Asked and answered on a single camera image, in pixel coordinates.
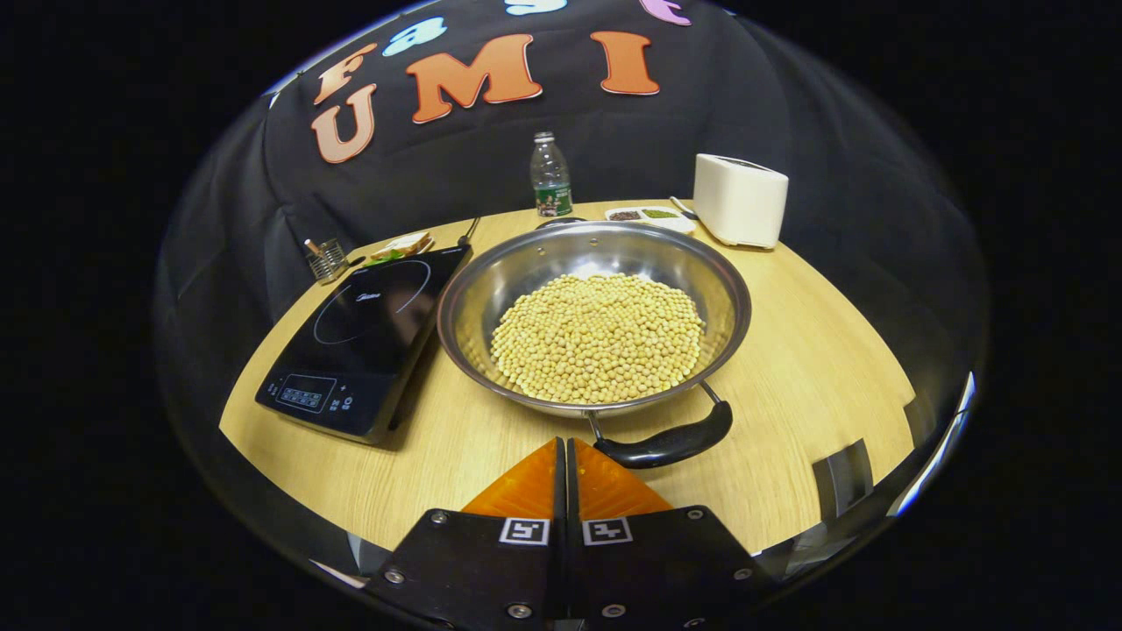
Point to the sandwich with green lettuce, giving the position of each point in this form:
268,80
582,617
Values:
403,245

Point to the clear plastic water bottle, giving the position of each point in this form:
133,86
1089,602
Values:
551,180

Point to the pile of soybeans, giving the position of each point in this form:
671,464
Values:
596,337

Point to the stainless steel pot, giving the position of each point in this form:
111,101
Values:
526,272

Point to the white toaster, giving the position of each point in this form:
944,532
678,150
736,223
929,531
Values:
741,202

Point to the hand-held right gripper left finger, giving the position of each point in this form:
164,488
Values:
491,570

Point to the black induction cooktop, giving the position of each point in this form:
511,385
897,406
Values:
368,333

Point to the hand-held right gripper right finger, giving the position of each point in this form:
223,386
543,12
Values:
649,570

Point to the white divided dish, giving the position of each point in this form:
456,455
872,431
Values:
653,216

